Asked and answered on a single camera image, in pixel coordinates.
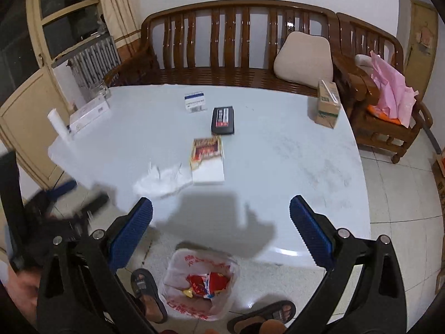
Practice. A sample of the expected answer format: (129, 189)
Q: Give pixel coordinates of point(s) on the yellow wooden door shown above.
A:
(419, 73)

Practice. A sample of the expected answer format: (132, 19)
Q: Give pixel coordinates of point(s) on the person's sandalled foot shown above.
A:
(264, 316)
(147, 295)

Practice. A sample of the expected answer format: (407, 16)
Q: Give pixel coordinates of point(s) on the crumpled white tissue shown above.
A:
(161, 181)

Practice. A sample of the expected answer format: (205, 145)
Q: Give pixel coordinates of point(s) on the white plastic bag red print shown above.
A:
(173, 285)

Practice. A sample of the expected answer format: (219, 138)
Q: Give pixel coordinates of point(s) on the person's left hand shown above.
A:
(24, 288)

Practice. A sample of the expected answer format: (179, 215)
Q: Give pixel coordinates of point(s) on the white object on armchair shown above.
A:
(363, 61)

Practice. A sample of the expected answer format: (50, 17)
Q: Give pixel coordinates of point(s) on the pink plastic bag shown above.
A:
(394, 90)

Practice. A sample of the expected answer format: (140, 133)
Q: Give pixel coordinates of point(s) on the grey radiator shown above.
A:
(95, 64)

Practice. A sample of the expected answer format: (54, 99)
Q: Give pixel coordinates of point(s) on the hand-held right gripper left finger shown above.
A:
(132, 229)

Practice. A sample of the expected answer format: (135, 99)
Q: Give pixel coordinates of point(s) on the wooden slatted sofa bench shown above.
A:
(215, 74)

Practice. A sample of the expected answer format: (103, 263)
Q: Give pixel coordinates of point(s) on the person's left sandalled foot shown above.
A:
(147, 295)

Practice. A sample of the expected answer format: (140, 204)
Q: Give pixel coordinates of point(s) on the black flat box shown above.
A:
(223, 121)

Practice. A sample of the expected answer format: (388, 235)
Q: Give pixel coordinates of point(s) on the green beige drink carton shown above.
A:
(326, 108)

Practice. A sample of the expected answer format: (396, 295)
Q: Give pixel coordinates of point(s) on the row of cardboard boxes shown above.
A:
(440, 188)

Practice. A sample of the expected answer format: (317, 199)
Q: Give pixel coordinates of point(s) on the person's right sandalled foot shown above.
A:
(264, 316)

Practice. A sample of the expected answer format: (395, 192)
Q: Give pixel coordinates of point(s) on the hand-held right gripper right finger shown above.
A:
(309, 229)

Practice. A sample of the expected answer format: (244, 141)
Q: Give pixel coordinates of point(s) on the beige patterned curtain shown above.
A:
(118, 3)

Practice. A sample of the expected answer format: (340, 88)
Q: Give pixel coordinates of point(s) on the torn red gold packet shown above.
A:
(207, 161)

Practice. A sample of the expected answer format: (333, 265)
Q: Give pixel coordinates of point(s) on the small white blue-striped box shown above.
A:
(195, 102)

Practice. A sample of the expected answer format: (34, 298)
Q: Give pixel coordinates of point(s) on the orange seat cushion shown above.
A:
(382, 115)

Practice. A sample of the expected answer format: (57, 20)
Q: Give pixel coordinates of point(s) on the cream framed window door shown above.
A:
(27, 104)

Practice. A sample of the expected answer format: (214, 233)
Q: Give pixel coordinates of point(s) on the cloth hanging on door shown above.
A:
(426, 40)

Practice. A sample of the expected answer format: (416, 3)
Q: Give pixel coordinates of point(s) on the long white box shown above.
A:
(88, 114)

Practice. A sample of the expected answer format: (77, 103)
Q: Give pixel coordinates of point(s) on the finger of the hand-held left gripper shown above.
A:
(95, 204)
(62, 189)

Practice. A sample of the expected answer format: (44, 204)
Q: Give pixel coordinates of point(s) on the wooden table with white top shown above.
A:
(271, 153)

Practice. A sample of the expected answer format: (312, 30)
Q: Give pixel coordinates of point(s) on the wooden armchair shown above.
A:
(393, 139)

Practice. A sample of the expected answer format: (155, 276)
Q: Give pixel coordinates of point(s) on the clear glass jar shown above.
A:
(100, 90)

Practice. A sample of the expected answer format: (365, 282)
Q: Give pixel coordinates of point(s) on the beige back cushion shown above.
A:
(302, 59)

